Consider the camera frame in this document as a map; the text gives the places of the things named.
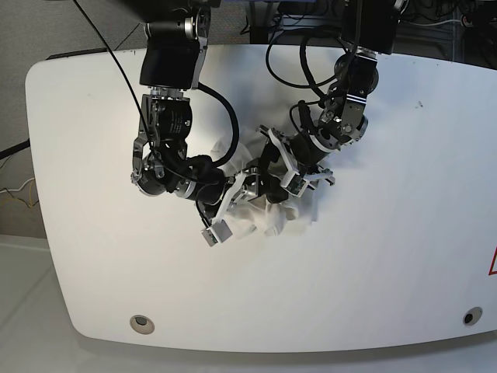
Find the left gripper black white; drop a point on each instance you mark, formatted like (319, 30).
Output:
(297, 153)

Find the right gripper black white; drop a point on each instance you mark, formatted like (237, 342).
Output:
(213, 201)

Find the white printed T-shirt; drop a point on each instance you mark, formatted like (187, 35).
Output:
(259, 215)

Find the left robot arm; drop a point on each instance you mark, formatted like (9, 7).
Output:
(368, 28)

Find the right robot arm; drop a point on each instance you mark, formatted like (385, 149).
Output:
(177, 40)

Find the left table grommet hole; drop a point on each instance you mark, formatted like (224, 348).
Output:
(142, 325)

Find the black table leg stand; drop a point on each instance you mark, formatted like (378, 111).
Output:
(260, 16)

